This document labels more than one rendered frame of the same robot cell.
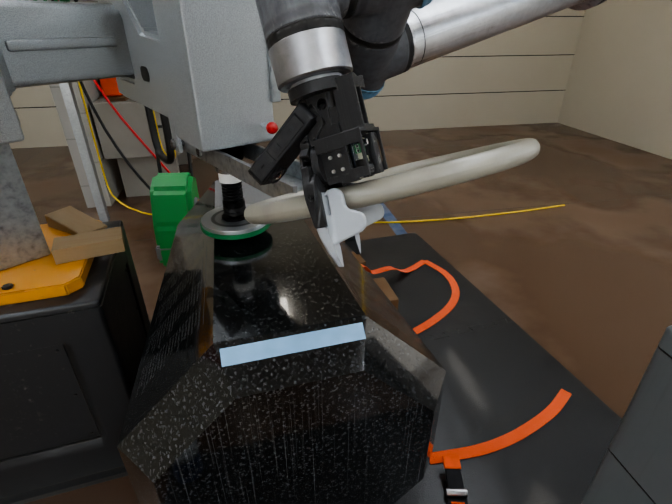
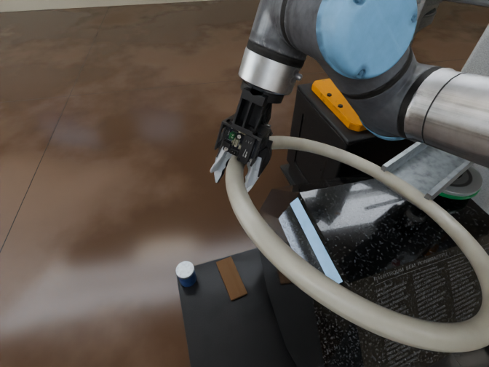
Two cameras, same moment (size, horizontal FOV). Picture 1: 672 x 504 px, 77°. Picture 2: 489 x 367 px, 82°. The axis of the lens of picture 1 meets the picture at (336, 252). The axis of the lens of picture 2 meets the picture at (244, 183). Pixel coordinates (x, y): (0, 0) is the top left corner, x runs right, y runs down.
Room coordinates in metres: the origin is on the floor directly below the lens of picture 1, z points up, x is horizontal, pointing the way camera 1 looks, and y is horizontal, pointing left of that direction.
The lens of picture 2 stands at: (0.49, -0.40, 1.61)
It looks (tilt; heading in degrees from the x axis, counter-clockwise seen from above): 47 degrees down; 91
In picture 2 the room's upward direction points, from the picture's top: straight up
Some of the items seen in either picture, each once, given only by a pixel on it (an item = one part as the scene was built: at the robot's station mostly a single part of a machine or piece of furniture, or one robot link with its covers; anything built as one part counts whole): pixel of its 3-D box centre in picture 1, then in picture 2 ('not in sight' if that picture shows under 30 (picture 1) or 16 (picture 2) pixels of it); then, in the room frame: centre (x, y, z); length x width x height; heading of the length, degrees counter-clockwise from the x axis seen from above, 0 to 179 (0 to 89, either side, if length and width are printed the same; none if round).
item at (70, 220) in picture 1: (76, 221); not in sight; (1.40, 0.95, 0.80); 0.20 x 0.10 x 0.05; 62
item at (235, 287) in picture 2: not in sight; (231, 277); (0.41, 0.31, 0.02); 0.25 x 0.10 x 0.01; 114
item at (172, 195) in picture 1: (174, 198); not in sight; (2.56, 1.05, 0.43); 0.35 x 0.35 x 0.87; 3
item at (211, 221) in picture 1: (235, 218); (447, 172); (1.21, 0.32, 0.90); 0.21 x 0.21 x 0.01
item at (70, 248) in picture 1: (90, 244); not in sight; (1.22, 0.81, 0.81); 0.20 x 0.10 x 0.05; 116
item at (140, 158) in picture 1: (154, 136); not in sight; (4.23, 1.82, 0.43); 1.30 x 0.62 x 0.86; 11
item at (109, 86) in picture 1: (114, 77); not in sight; (4.07, 2.00, 1.00); 0.50 x 0.22 x 0.33; 11
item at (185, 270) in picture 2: not in sight; (186, 274); (0.16, 0.30, 0.08); 0.10 x 0.10 x 0.13
